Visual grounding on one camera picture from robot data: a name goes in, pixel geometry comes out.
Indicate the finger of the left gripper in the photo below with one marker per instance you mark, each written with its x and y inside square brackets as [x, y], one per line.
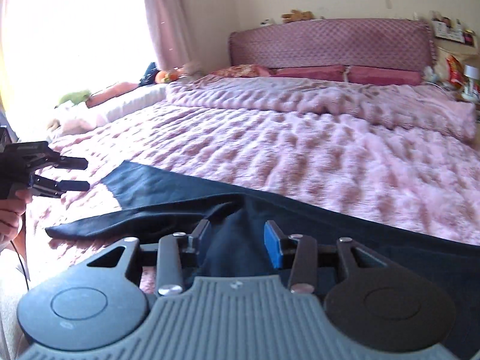
[72, 185]
[71, 163]

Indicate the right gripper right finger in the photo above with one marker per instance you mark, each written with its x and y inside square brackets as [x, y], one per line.
[297, 253]

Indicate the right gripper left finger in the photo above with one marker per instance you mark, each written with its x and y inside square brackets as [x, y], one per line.
[177, 252]

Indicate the person left hand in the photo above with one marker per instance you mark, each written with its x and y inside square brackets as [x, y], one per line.
[11, 214]

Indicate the white crumpled cloth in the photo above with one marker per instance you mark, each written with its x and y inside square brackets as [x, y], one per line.
[73, 119]

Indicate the green plush toy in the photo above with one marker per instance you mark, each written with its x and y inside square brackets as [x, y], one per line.
[75, 97]

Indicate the dark blue cushion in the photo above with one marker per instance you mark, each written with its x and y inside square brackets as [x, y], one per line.
[149, 75]

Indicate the orange plush toy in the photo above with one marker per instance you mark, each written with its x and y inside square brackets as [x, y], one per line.
[166, 77]

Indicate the pink fluffy blanket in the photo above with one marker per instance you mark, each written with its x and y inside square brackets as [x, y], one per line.
[401, 155]

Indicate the dark pink pillow left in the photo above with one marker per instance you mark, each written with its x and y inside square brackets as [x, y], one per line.
[330, 73]

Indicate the dark pink pillow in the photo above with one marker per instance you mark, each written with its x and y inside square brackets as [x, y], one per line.
[383, 77]
[330, 73]

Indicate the floral red pillow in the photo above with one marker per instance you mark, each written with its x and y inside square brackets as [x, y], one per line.
[244, 71]

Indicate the dark pink pillow right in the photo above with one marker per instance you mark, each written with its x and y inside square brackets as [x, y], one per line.
[383, 77]

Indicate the pink curtain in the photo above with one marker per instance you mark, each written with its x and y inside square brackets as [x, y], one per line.
[170, 33]

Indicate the quilted pink headboard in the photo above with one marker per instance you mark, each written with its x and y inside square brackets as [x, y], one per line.
[398, 44]

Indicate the red snack bag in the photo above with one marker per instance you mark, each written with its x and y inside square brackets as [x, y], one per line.
[456, 76]

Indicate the brown teddy bear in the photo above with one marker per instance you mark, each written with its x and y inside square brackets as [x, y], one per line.
[297, 15]

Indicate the white table lamp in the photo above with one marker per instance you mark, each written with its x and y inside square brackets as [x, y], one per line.
[471, 73]

